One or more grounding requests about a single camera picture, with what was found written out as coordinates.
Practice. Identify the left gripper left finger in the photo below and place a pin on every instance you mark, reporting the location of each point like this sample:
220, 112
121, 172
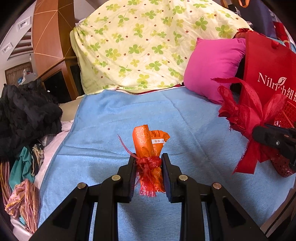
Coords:
126, 185

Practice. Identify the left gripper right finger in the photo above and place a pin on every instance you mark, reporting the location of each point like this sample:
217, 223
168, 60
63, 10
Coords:
171, 175

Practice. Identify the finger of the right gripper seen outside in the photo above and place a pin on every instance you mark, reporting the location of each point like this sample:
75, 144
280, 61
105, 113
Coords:
282, 139

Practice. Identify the orange wrapper bundle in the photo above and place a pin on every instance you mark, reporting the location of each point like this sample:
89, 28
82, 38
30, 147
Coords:
148, 157

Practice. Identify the red ribbon bow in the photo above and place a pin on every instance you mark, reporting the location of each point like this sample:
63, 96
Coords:
245, 115

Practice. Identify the light blue blanket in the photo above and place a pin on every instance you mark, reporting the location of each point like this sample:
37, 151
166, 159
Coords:
111, 125

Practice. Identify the red Nilrich paper bag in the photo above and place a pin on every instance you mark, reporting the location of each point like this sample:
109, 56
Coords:
269, 67

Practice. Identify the colourful clothes pile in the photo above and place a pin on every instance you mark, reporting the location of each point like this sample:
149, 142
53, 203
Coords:
20, 196

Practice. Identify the dark red gift box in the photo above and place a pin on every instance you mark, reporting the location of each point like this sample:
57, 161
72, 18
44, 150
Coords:
281, 33

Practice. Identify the pink pillow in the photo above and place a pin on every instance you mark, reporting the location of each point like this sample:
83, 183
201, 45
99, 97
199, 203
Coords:
213, 59

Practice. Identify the black clothes pile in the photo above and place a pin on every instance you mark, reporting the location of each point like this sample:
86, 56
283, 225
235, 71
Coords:
28, 113

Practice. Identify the navy blue bag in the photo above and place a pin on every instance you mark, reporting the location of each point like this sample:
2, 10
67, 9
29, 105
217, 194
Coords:
258, 14

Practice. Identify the green clover quilt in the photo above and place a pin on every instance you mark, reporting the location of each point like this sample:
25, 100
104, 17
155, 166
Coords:
140, 46

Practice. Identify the brown wooden pillar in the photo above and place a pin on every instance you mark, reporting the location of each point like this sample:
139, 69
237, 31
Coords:
52, 23

